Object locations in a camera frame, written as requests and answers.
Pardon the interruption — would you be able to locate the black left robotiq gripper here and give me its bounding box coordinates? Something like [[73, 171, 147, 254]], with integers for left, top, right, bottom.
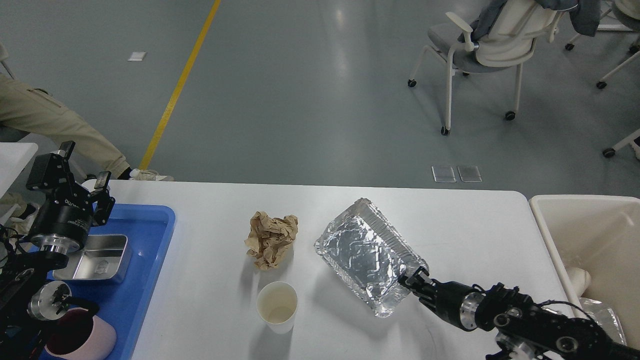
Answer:
[[26, 140, 115, 255]]

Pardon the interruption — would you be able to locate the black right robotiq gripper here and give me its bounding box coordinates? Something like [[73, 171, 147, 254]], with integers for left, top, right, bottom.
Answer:
[[398, 266, 485, 332]]

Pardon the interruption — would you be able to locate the aluminium foil tray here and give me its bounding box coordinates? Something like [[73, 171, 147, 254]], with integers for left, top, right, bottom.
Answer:
[[314, 198, 429, 319]]

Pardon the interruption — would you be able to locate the stainless steel rectangular dish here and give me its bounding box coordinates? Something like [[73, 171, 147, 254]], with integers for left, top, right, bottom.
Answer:
[[52, 234, 132, 284]]

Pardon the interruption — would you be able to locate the white paper cup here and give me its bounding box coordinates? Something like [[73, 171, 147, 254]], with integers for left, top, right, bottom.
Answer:
[[566, 267, 592, 297], [256, 281, 298, 335]]

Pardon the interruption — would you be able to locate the pink mug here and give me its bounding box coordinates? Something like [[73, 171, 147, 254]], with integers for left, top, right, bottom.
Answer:
[[45, 308, 117, 360]]

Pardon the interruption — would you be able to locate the brown paper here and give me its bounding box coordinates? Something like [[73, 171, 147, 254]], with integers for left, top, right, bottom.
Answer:
[[244, 211, 298, 271]]

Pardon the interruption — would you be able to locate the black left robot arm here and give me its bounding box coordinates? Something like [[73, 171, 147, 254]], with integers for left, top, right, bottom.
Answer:
[[0, 140, 115, 360]]

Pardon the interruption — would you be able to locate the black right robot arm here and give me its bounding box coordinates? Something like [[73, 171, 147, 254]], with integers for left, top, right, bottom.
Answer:
[[398, 266, 640, 360]]

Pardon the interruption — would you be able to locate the white side table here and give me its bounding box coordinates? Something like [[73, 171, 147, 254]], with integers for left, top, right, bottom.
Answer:
[[0, 142, 39, 196]]

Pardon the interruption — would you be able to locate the blue plastic tray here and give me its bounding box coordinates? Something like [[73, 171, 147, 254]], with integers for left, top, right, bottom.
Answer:
[[37, 203, 175, 360]]

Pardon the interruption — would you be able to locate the person in beige trousers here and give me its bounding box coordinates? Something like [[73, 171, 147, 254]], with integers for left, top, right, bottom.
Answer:
[[0, 75, 173, 236]]

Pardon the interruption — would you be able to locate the white paper cup in bin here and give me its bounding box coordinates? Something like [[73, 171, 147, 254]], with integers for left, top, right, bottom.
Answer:
[[566, 267, 592, 297]]

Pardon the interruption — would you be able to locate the foil tray in bin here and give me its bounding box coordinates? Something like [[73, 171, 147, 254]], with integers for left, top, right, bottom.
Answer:
[[579, 297, 627, 346]]

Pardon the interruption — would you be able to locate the beige plastic bin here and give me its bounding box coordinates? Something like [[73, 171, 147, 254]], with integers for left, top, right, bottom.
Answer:
[[529, 194, 640, 349]]

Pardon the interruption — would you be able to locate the white office chair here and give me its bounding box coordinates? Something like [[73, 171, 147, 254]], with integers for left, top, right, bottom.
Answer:
[[407, 0, 567, 136]]

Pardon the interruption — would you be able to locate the grey jacket on chair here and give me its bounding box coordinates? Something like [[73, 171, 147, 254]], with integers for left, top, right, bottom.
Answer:
[[457, 0, 600, 42]]

